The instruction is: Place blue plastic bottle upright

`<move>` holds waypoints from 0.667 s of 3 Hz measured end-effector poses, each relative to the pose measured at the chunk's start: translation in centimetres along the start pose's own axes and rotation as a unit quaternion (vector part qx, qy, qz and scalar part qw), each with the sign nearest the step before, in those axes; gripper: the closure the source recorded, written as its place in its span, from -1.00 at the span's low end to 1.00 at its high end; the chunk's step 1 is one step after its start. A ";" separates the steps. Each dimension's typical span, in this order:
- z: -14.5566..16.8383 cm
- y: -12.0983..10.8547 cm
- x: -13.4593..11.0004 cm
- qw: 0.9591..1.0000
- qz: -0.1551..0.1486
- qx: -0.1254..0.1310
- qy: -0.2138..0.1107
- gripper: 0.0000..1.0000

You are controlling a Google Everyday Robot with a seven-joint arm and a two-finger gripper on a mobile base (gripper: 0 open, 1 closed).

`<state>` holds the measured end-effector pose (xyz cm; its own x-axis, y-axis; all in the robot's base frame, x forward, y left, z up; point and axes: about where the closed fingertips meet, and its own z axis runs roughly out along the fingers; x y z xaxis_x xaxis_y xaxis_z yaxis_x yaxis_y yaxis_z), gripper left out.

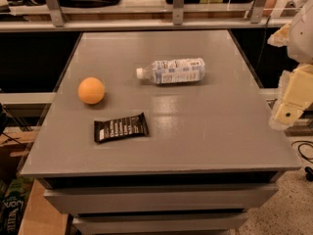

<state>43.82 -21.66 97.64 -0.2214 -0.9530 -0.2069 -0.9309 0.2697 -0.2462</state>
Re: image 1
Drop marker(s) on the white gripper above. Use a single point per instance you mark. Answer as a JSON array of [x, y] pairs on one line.
[[301, 36]]

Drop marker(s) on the clear plastic water bottle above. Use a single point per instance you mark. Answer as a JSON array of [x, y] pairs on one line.
[[173, 71]]

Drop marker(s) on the grey drawer cabinet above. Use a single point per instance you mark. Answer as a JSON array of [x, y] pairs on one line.
[[210, 155]]

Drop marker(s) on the black snack bar wrapper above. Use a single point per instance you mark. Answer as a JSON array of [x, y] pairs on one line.
[[120, 128]]

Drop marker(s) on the orange ball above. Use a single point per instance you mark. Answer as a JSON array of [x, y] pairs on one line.
[[91, 90]]

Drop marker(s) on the metal shelf rack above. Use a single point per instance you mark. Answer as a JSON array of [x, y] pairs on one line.
[[143, 14]]

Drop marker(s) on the cardboard box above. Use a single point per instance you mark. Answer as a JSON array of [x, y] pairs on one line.
[[40, 217]]

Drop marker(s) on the green printed package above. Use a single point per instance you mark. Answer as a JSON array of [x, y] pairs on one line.
[[14, 204]]

